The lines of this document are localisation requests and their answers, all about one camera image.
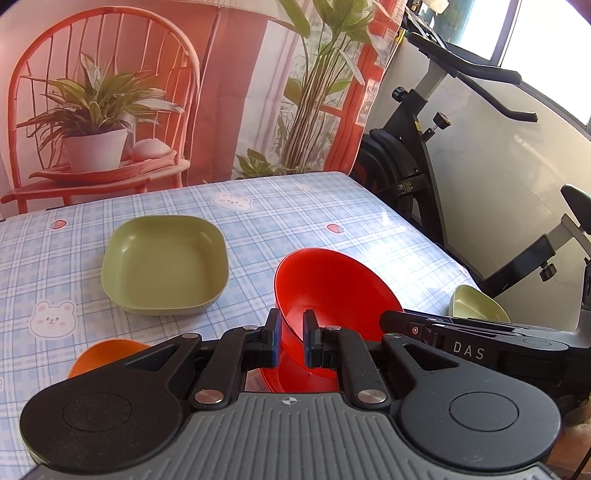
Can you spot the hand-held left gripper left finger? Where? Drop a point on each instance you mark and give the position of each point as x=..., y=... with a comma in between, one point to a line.
x=277, y=339

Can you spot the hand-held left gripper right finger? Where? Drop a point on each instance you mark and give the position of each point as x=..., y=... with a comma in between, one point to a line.
x=308, y=341

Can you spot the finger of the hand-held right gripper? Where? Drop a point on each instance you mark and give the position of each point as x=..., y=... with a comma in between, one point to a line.
x=406, y=325

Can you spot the red bowl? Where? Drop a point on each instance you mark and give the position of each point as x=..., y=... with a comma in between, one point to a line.
x=332, y=295

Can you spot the small green bowl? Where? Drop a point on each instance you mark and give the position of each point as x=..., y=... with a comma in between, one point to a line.
x=475, y=304

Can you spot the blue plaid tablecloth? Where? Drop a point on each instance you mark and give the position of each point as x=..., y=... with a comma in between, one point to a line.
x=277, y=207

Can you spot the green square plate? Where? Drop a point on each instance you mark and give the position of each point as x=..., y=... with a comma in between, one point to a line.
x=161, y=267

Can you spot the orange bowl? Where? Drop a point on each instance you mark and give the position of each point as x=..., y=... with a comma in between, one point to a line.
x=106, y=355

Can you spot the black exercise bike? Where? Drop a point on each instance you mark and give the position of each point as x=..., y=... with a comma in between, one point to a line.
x=415, y=152

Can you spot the window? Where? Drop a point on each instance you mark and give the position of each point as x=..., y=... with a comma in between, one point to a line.
x=545, y=41

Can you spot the white plastic bag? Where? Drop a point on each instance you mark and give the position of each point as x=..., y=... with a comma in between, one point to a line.
x=436, y=3

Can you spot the printed wall backdrop cloth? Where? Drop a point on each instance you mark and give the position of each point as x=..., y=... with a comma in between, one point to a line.
x=231, y=92

